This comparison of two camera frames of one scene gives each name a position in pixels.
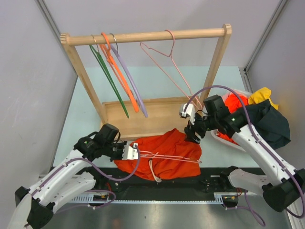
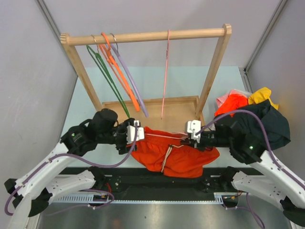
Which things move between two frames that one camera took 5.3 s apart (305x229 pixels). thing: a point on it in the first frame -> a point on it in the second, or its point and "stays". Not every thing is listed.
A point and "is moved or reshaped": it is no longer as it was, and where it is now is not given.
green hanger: (107, 74) stays
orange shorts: (165, 155) is moved or reshaped
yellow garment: (260, 96) stays
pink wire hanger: (157, 156) -> (183, 135)
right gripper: (190, 130) -> (190, 142)
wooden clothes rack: (134, 119) stays
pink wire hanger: (176, 85) -> (168, 35)
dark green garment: (270, 122) stays
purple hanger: (131, 76) stays
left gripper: (120, 156) -> (122, 148)
